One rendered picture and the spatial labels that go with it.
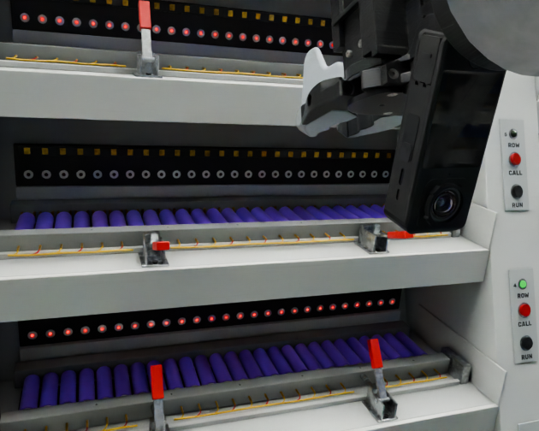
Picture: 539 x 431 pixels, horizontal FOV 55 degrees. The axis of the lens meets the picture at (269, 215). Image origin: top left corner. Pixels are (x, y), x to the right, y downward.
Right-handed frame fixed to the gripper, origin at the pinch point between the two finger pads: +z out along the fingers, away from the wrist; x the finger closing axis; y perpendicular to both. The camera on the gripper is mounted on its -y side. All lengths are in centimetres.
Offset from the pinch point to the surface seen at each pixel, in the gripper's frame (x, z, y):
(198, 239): 6.9, 21.1, -7.6
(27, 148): 25.6, 30.9, 4.8
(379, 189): -24.5, 32.8, -0.5
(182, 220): 7.9, 25.6, -5.0
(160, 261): 11.8, 17.8, -9.9
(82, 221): 19.5, 25.6, -4.8
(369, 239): -13.3, 17.6, -8.7
